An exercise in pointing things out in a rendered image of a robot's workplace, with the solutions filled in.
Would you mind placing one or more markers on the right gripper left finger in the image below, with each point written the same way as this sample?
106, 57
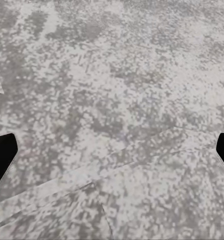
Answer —
8, 150

